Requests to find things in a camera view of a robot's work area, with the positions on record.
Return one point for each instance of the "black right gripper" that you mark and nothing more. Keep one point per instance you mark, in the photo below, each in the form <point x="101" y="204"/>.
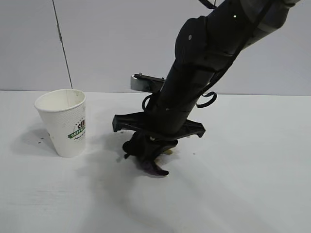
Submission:
<point x="179" y="102"/>

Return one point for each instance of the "dark purple cloth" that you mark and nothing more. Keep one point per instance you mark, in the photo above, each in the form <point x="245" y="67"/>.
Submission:
<point x="155" y="171"/>

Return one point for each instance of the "white paper coffee cup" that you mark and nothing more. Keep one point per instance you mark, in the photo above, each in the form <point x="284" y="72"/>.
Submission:
<point x="60" y="126"/>

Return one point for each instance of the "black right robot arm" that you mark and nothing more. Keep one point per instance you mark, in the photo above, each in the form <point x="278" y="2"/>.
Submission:
<point x="218" y="36"/>

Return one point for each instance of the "large brown coffee puddle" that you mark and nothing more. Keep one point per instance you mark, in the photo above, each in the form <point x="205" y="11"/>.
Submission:
<point x="170" y="151"/>

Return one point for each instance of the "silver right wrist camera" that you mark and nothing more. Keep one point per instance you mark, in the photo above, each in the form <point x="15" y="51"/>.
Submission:
<point x="136" y="83"/>

